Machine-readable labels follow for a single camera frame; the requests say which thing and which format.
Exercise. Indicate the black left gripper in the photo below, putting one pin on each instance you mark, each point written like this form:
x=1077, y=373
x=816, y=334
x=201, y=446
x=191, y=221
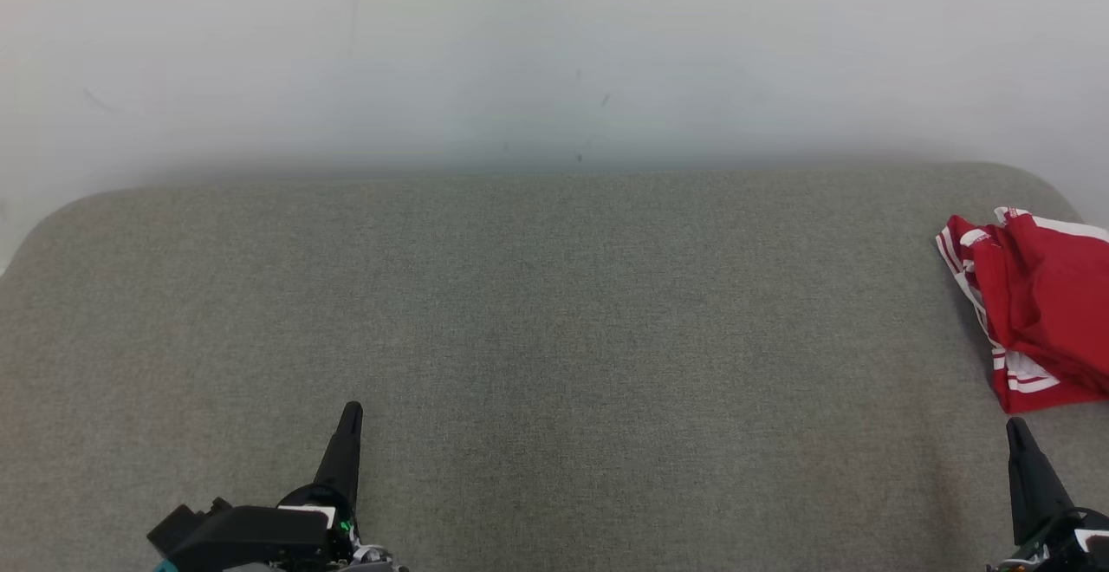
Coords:
x=260, y=537

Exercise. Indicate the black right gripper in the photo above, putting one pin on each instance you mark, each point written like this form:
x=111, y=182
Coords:
x=1061, y=542

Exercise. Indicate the red number 23 basketball jersey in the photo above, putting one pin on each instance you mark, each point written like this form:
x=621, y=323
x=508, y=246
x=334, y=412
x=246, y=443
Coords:
x=1018, y=399

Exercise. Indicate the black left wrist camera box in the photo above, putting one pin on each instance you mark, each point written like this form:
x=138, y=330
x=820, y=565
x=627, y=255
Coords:
x=178, y=524

